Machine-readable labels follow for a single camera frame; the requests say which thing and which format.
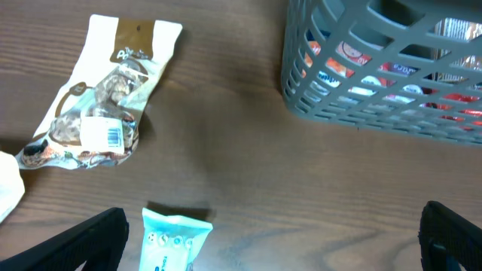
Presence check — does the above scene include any brown white snack pouch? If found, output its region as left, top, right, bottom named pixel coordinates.
left=16, top=14, right=182, bottom=169

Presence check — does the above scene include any light blue snack packet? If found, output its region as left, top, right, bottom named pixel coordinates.
left=139, top=208, right=213, bottom=271

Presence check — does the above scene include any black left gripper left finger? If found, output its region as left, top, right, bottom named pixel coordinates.
left=1, top=208, right=129, bottom=271

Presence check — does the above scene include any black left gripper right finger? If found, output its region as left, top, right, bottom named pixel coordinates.
left=419, top=201, right=481, bottom=271

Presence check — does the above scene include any grey plastic basket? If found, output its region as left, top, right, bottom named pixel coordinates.
left=281, top=0, right=481, bottom=145

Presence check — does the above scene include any beige resealable pouch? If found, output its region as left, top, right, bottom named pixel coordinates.
left=0, top=151, right=25, bottom=223

